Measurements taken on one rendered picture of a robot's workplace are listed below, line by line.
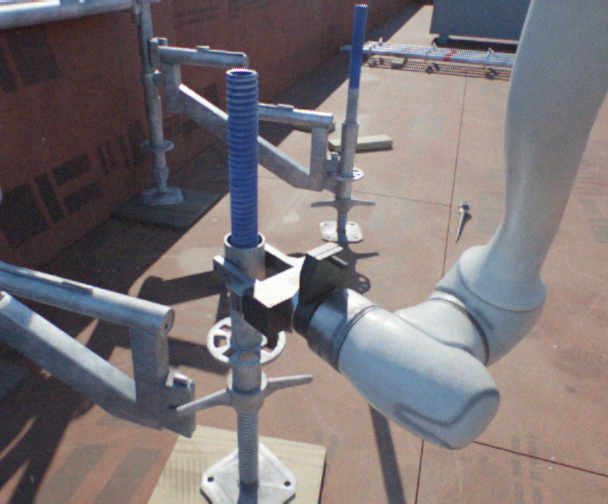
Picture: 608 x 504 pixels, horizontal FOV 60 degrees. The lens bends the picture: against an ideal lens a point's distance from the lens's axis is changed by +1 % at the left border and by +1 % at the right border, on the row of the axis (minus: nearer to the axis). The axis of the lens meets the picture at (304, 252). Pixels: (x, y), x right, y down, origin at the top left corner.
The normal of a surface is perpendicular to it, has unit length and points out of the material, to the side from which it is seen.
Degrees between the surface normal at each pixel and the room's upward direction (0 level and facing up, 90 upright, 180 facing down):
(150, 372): 90
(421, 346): 14
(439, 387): 40
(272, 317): 90
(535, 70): 107
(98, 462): 0
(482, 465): 0
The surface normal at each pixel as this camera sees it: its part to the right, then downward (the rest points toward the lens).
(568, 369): 0.04, -0.86
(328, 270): 0.67, 0.40
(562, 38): -0.61, 0.59
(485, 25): -0.29, 0.47
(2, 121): 0.96, 0.18
